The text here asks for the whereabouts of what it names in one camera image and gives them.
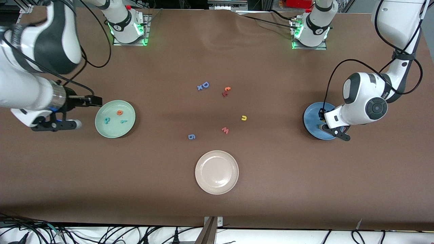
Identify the teal tipped floor cable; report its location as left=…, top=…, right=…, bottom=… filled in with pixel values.
left=46, top=223, right=65, bottom=237

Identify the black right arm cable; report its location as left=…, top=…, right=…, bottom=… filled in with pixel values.
left=0, top=0, right=112, bottom=102

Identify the black cable on table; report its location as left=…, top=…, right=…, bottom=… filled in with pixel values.
left=237, top=10, right=299, bottom=27

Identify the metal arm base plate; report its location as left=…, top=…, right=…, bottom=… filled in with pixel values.
left=292, top=17, right=328, bottom=50
left=113, top=14, right=150, bottom=46

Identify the metal table clamp bracket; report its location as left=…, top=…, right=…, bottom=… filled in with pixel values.
left=195, top=216, right=223, bottom=244

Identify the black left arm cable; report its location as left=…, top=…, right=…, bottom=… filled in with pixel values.
left=319, top=0, right=424, bottom=112

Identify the blue round plate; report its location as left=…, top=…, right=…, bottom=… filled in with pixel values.
left=303, top=102, right=339, bottom=140

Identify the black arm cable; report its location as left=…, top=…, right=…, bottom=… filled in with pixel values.
left=319, top=0, right=424, bottom=112
left=0, top=0, right=112, bottom=102

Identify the beige round plate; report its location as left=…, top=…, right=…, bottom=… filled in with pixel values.
left=195, top=150, right=239, bottom=195

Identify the black looped floor cable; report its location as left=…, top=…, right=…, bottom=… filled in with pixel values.
left=351, top=229, right=367, bottom=244

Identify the red box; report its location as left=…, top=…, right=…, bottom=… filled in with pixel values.
left=285, top=0, right=314, bottom=9

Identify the brown table cover sheet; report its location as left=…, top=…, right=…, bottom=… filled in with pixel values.
left=0, top=5, right=434, bottom=231

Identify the mint green round plate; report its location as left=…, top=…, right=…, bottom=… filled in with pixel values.
left=95, top=100, right=136, bottom=139

